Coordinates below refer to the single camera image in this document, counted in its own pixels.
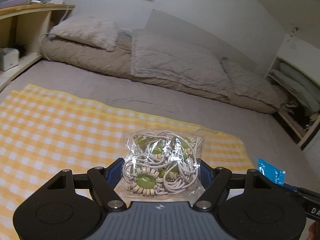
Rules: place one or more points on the white tissue box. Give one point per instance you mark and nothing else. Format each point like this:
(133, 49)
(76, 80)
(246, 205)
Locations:
(9, 58)

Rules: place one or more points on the wooden low shelf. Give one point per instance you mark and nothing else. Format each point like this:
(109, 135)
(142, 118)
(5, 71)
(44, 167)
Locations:
(23, 26)

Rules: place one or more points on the small blue sachet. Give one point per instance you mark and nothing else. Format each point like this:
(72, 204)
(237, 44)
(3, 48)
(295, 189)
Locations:
(274, 174)

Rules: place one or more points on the purple flat box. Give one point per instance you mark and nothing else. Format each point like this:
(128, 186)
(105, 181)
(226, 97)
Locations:
(13, 3)

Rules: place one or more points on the fluffy white pillow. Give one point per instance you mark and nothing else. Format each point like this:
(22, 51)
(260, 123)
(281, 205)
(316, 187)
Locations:
(95, 32)

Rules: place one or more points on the person left hand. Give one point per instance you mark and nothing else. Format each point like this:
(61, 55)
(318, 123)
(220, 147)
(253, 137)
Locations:
(314, 231)

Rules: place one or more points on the beige folded mattress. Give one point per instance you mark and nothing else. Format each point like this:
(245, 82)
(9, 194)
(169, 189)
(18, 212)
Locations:
(118, 63)

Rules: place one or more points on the folded grey bedding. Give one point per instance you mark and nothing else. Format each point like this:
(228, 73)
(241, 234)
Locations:
(298, 85)

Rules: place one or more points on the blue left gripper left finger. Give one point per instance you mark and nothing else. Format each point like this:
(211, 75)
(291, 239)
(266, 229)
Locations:
(106, 178)

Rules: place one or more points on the grey quilted pillow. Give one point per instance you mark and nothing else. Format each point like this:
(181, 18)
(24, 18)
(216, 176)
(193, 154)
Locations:
(248, 84)

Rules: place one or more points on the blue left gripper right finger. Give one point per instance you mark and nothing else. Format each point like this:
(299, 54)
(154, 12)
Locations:
(208, 174)

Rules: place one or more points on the right side shelf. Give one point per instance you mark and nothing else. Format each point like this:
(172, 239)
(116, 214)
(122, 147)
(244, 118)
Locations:
(298, 122)

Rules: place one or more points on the folded grey quilt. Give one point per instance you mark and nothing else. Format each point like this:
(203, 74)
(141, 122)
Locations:
(156, 57)

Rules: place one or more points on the yellow checkered blanket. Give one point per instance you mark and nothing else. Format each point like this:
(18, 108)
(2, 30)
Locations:
(44, 131)

